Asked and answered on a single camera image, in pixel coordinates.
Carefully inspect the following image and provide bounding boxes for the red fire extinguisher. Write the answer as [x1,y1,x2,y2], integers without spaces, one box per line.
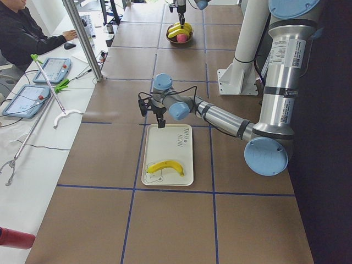
[1,227,36,249]

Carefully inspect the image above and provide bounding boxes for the red apple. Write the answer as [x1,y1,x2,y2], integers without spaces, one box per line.
[176,34,188,43]

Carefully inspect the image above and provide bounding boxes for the keyboard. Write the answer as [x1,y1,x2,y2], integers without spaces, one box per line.
[80,15,96,38]

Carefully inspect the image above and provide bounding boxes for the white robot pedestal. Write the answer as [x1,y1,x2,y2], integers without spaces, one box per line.
[217,0,270,96]

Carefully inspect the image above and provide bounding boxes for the blue teach pendant near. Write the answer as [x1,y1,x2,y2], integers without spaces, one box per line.
[2,85,51,118]

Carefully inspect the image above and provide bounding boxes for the blue teach pendant far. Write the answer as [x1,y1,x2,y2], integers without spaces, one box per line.
[37,58,72,84]

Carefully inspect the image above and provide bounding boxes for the seated person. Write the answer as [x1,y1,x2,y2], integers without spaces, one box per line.
[1,1,77,71]

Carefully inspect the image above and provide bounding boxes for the aluminium frame post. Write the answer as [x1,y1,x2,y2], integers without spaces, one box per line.
[62,0,103,82]

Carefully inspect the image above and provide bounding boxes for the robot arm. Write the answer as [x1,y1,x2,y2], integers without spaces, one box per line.
[138,1,325,176]
[173,0,208,28]

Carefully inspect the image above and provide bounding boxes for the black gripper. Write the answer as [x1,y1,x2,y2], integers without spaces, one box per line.
[175,0,186,28]
[146,98,167,128]

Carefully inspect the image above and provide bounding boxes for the black computer mouse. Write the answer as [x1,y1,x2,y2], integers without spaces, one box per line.
[64,42,76,50]

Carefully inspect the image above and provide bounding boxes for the yellow banana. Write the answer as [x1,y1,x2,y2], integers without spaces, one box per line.
[168,25,182,34]
[167,29,186,39]
[183,23,193,38]
[146,160,184,177]

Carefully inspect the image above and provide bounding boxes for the white bear tray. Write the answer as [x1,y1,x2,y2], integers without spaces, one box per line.
[141,124,194,186]

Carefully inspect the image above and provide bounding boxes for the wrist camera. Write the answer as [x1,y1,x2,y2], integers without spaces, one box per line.
[138,97,149,117]

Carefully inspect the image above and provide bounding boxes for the long reacher grabber tool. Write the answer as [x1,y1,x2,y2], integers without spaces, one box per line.
[31,54,84,129]

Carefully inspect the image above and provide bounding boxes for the brown wicker basket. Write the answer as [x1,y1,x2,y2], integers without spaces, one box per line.
[166,23,194,44]

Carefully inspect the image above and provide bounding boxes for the blue teach pendant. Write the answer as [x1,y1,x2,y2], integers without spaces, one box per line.
[37,58,72,84]
[2,85,51,118]

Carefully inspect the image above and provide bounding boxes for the left black cable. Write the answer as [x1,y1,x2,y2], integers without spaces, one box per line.
[137,85,212,119]

